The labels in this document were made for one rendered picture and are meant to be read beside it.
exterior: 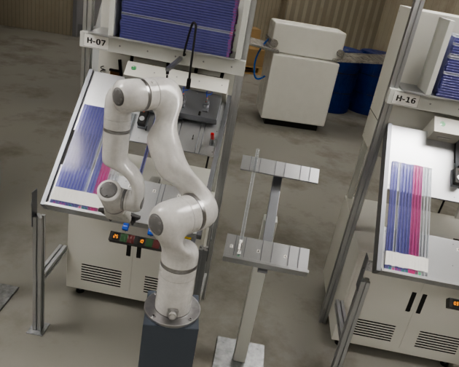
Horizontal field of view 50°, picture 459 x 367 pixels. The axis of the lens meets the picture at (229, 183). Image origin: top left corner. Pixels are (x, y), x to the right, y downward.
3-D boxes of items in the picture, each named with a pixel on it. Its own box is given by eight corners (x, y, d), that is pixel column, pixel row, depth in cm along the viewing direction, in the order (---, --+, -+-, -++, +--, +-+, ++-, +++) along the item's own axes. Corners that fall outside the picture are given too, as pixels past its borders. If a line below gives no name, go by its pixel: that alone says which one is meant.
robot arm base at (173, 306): (200, 330, 160) (208, 284, 153) (140, 325, 158) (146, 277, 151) (199, 293, 178) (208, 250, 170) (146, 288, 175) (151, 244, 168)
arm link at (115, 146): (153, 129, 173) (145, 207, 185) (108, 121, 173) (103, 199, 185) (146, 137, 164) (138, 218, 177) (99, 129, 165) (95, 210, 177)
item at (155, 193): (197, 234, 214) (196, 231, 211) (47, 204, 216) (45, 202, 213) (205, 194, 222) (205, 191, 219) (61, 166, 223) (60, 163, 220)
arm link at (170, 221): (205, 266, 161) (216, 201, 151) (160, 285, 148) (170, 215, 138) (180, 248, 168) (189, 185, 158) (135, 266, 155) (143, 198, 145)
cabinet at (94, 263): (191, 320, 269) (208, 221, 243) (65, 295, 271) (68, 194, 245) (208, 256, 328) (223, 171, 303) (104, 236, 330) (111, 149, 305)
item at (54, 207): (196, 239, 216) (195, 234, 209) (48, 210, 218) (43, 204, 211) (197, 236, 216) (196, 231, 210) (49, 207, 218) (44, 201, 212)
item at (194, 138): (213, 161, 231) (213, 156, 226) (75, 134, 233) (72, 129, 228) (226, 101, 244) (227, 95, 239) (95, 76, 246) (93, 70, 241)
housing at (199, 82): (225, 109, 243) (226, 93, 230) (127, 91, 245) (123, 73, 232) (228, 95, 246) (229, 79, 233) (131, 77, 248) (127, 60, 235)
